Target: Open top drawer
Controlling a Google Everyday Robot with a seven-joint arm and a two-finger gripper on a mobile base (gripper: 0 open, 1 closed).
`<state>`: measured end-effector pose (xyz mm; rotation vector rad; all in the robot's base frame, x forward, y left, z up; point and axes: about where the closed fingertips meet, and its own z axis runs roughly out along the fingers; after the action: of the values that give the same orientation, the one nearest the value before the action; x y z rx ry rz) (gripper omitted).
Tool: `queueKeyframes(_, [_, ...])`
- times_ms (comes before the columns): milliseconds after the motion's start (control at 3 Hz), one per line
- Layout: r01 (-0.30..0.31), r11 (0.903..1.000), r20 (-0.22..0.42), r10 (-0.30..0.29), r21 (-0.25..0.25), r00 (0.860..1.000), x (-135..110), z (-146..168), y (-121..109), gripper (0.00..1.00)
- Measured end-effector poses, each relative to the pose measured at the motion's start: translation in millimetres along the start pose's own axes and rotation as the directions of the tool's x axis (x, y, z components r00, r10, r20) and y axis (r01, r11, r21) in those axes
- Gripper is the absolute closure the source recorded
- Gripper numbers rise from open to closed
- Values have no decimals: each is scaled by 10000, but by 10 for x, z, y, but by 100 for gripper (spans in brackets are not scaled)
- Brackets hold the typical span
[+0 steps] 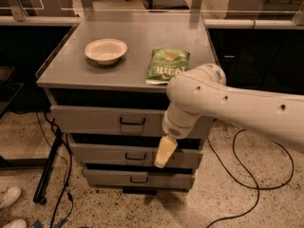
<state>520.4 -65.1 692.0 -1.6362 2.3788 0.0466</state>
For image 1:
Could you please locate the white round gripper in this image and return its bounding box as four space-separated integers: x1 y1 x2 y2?
154 104 200 168

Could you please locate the grey top drawer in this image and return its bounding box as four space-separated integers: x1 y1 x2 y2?
49 104 217 140

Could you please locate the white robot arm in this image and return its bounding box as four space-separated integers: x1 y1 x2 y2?
155 64 304 168

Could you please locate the grey middle drawer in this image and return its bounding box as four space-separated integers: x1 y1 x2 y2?
70 143 202 169

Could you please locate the grey metal drawer cabinet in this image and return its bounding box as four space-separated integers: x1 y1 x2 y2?
35 9 222 195

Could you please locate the green chip bag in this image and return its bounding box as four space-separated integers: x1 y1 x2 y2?
146 47 190 85

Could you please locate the white paper bowl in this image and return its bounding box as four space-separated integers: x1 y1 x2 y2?
85 39 127 66

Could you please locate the clear acrylic barrier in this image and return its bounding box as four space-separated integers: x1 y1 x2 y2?
0 0 304 26

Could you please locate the white shoe lower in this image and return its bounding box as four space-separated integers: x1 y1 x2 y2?
3 219 27 228

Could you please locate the black floor cable right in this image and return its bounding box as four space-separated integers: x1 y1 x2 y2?
204 128 295 228

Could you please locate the black cables left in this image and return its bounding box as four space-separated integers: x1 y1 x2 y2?
34 111 74 228

